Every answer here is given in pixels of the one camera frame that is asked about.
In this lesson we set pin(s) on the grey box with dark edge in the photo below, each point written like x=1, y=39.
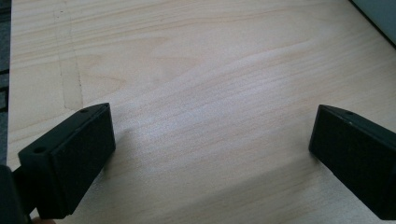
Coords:
x=378, y=15

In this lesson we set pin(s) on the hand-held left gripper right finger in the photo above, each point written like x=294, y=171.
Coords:
x=358, y=158

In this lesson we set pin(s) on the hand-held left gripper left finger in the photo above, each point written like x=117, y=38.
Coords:
x=71, y=161

